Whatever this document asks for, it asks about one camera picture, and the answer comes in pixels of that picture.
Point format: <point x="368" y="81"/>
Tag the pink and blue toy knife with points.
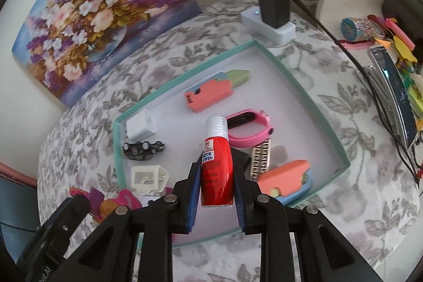
<point x="284" y="176"/>

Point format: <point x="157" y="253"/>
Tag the black power adapter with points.
<point x="272" y="9"/>

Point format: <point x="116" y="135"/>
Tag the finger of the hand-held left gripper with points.
<point x="74" y="206"/>

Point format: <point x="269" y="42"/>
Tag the black toy car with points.
<point x="142" y="150"/>

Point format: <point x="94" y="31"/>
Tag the colourful tape roll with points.
<point x="352" y="27"/>

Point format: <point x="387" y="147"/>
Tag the white hair claw clip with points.
<point x="158" y="174"/>

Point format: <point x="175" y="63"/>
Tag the floral painting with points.
<point x="99" y="4"/>

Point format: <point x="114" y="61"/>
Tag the red bottle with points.
<point x="216" y="176"/>

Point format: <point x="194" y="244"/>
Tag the pile of colourful paper notes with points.
<point x="406" y="47"/>

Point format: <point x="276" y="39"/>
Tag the pink smartwatch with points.
<point x="261" y="133"/>

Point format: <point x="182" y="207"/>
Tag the pink board edge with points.
<point x="16" y="174"/>

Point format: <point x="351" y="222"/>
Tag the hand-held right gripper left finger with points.
<point x="193" y="202"/>

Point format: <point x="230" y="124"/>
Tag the white tray with teal rim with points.
<point x="264" y="80"/>

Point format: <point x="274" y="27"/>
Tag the white charger cube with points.
<point x="138" y="128"/>

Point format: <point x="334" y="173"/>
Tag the white power strip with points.
<point x="281" y="32"/>

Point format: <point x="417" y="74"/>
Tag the toy knife with green blade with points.
<point x="208" y="97"/>

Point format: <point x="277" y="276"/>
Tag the pink plastic toy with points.
<point x="127" y="199"/>

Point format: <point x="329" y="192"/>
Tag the pink comb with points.
<point x="357" y="44"/>

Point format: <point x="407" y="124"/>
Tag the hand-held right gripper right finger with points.
<point x="239" y="206"/>

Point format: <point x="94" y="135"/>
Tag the dark cabinet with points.
<point x="13" y="202"/>

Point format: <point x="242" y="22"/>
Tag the puppy toy figure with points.
<point x="102" y="206"/>

